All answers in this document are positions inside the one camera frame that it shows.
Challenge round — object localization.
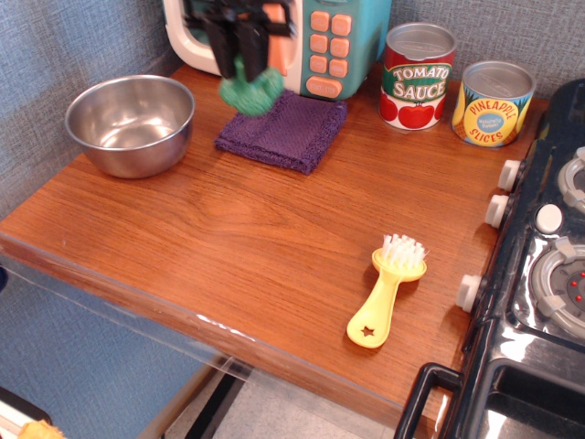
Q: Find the grey stove knob lower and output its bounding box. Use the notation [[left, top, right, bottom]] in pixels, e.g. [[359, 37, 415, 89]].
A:
[[455, 274, 482, 313]]

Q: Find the green toy broccoli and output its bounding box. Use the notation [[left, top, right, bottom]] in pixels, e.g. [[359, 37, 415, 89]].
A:
[[218, 55, 284, 117]]

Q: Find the stainless steel bowl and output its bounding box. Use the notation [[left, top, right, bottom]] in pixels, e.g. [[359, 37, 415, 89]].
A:
[[65, 75, 196, 179]]

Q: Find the grey stove knob upper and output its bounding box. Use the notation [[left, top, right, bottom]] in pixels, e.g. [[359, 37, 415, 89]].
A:
[[497, 160, 521, 192]]

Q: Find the tomato sauce can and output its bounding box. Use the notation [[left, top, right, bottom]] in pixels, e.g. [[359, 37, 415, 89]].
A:
[[378, 22, 457, 131]]

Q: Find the grey stove knob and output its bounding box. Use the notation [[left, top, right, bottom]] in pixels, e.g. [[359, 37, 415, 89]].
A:
[[484, 195, 509, 229], [455, 274, 482, 313], [497, 160, 521, 192]]

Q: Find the grey stove knob middle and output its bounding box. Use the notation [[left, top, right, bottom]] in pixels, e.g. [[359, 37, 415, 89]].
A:
[[484, 195, 509, 229]]

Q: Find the toy microwave teal and white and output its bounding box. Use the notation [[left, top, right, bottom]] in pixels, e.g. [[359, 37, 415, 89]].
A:
[[163, 0, 392, 101]]

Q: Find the pineapple slices can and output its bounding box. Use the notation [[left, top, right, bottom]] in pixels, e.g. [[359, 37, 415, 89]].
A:
[[452, 60, 537, 148]]

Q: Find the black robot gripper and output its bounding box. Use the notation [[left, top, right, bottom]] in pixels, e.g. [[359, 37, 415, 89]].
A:
[[183, 1, 297, 82]]

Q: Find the purple folded towel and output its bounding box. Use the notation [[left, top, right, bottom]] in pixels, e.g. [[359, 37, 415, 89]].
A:
[[215, 91, 347, 175]]

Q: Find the yellow toy brush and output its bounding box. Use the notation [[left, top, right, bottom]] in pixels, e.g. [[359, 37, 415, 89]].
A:
[[346, 234, 427, 348]]

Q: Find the black toy stove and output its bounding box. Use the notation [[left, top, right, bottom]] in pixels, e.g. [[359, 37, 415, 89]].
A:
[[395, 80, 584, 438]]

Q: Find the orange plush object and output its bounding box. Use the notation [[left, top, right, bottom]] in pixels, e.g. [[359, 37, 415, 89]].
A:
[[17, 420, 65, 439]]

